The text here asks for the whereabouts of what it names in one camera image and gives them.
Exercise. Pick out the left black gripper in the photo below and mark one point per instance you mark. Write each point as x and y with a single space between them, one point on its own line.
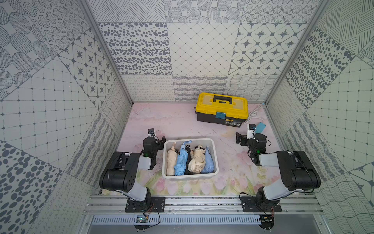
158 142

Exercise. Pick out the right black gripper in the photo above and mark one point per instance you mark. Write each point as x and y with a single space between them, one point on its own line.
243 137

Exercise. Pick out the white plastic storage box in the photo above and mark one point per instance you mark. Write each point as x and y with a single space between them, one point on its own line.
194 142

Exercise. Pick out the beige umbrella black lining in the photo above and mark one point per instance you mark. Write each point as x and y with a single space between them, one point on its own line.
198 160

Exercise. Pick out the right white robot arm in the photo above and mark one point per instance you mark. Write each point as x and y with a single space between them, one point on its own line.
296 170

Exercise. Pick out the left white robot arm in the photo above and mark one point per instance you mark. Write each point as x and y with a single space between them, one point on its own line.
120 172

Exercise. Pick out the pink floral table mat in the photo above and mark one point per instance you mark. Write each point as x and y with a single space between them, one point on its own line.
174 121

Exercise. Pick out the yellow black toolbox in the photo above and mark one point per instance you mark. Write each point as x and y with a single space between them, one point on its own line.
221 109

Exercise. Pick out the left green circuit board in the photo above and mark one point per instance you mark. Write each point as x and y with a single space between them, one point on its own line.
141 223

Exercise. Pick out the right black circuit board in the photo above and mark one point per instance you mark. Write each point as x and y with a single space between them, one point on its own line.
266 222

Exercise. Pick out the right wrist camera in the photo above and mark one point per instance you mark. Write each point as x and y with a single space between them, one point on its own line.
251 128

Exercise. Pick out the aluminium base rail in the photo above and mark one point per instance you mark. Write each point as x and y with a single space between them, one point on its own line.
169 210

